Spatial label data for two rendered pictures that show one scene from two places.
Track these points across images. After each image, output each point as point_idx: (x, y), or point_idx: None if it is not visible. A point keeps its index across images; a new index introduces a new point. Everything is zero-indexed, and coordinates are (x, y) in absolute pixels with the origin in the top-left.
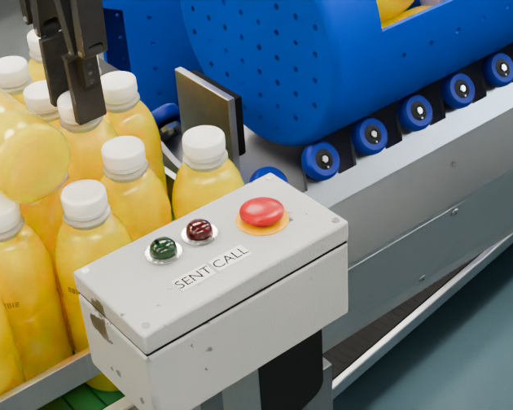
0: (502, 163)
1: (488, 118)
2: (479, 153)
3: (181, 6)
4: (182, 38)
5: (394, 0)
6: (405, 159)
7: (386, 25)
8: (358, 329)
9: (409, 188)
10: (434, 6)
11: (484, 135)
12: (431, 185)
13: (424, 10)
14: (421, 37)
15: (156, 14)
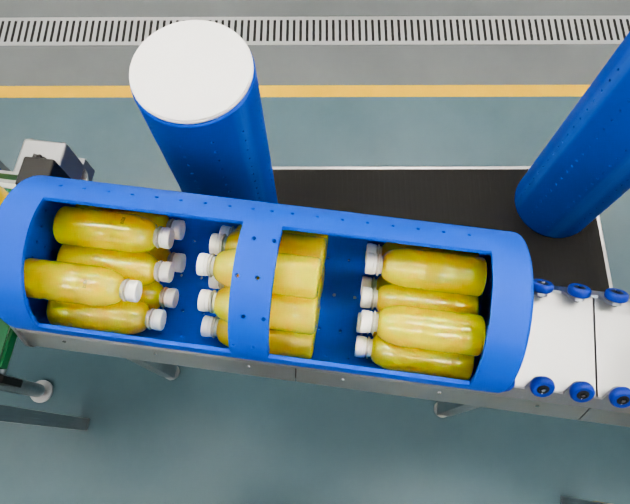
0: (196, 366)
1: (184, 352)
2: (177, 357)
3: (165, 136)
4: (169, 147)
5: (85, 304)
6: (114, 341)
7: (86, 306)
8: None
9: (120, 348)
10: (83, 331)
11: (184, 354)
12: (138, 353)
13: (77, 329)
14: (75, 335)
15: (153, 129)
